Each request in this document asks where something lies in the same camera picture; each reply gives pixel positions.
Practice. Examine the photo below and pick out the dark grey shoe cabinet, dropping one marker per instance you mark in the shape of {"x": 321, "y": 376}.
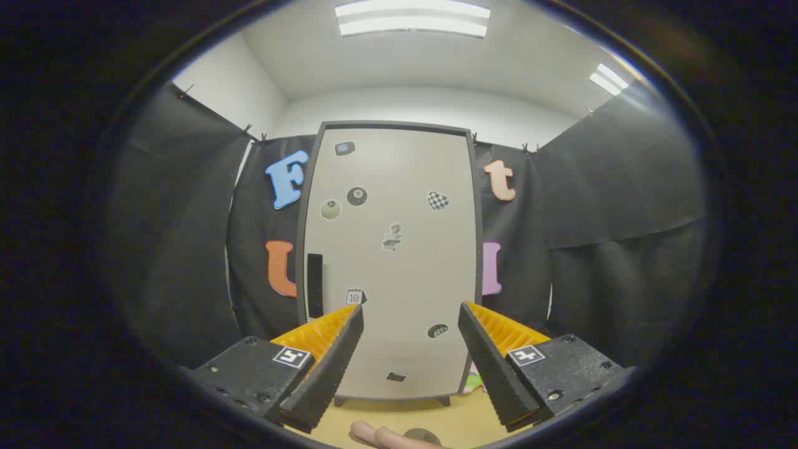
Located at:
{"x": 479, "y": 249}

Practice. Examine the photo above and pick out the small pink object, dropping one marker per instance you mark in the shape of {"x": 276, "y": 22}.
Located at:
{"x": 475, "y": 381}

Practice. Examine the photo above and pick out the black backdrop cloth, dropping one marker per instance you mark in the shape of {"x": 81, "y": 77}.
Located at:
{"x": 611, "y": 187}

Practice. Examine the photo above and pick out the long ceiling light panel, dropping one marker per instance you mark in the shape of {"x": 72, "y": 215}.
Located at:
{"x": 411, "y": 19}

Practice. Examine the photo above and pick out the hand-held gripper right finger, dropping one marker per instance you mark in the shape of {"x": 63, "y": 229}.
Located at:
{"x": 492, "y": 368}

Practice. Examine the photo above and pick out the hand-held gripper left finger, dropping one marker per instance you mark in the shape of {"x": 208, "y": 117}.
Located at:
{"x": 330, "y": 368}

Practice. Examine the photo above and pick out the small ceiling light panel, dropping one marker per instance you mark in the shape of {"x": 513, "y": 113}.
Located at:
{"x": 609, "y": 79}

